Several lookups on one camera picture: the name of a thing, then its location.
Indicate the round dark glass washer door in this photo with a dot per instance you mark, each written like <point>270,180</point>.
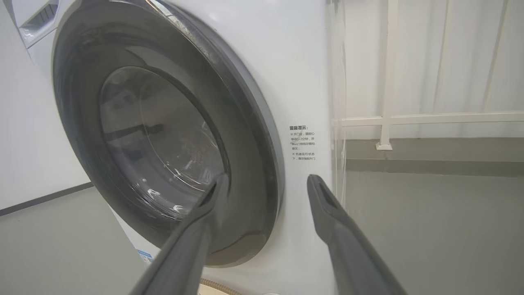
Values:
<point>163,143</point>

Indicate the white front-load washing machine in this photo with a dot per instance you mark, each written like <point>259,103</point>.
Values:
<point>294,61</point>

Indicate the blue energy label sticker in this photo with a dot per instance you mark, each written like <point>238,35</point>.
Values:
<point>145,256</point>

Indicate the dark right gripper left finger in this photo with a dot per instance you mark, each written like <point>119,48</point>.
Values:
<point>192,246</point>

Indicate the white metal railing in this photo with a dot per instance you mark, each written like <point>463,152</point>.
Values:
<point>450,118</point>

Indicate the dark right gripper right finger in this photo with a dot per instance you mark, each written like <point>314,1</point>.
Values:
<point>348,254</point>

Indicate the cream perforated laundry basket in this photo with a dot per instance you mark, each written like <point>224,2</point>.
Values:
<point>217,287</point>

